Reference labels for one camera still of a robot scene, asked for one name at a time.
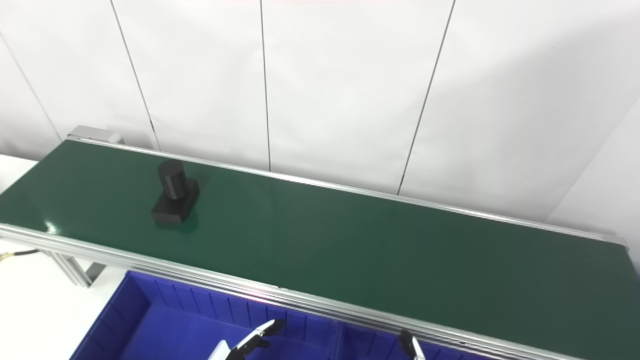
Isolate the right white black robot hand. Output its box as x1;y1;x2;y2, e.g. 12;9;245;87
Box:
398;330;426;360

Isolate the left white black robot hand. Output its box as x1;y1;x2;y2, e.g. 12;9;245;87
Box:
207;319;286;360

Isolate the black cylinder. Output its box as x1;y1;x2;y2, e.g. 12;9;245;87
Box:
151;159;200;226

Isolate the blue plastic bin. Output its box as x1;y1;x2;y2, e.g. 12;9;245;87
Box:
70;270;346;360
340;322;501;360

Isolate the aluminium conveyor support leg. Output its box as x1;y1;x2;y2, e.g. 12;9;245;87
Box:
44;250;107;289

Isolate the grey conveyor motor housing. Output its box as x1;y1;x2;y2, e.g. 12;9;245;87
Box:
67;125;124;145

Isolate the green conveyor belt aluminium frame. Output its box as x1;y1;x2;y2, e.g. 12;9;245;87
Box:
0;135;640;360

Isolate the black cable yellow connector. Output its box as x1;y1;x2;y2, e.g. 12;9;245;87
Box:
0;248;40;262

